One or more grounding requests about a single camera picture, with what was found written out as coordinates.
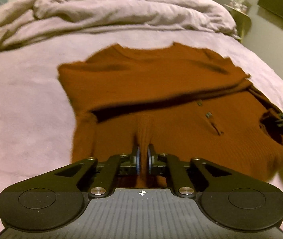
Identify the pale yellow side table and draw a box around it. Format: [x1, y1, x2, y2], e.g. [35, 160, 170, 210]
[223, 4, 253, 44]

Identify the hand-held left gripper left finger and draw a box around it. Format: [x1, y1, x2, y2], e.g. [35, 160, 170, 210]
[54, 143, 142, 199]

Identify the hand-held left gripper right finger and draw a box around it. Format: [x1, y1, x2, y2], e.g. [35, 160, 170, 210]
[147, 143, 235, 199]

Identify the purple bed sheet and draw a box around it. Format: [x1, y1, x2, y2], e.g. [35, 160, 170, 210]
[0, 27, 283, 239]

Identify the rust brown buttoned cardigan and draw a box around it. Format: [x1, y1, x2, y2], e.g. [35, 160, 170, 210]
[57, 42, 283, 188]

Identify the rumpled purple duvet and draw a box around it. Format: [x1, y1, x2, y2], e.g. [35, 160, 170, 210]
[0, 0, 238, 55]

